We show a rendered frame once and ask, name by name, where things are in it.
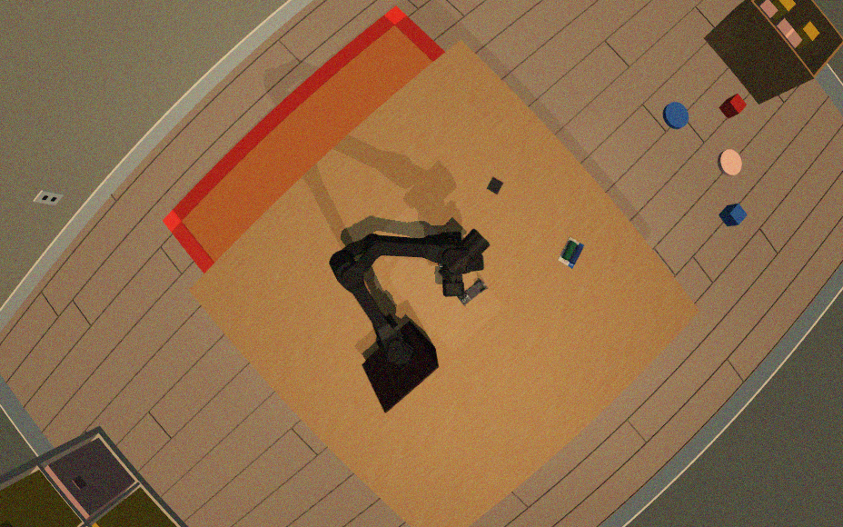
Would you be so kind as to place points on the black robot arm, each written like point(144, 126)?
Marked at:
point(456, 257)

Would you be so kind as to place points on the small dark grey square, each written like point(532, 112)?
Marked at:
point(495, 185)

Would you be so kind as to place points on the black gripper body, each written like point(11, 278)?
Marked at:
point(454, 287)

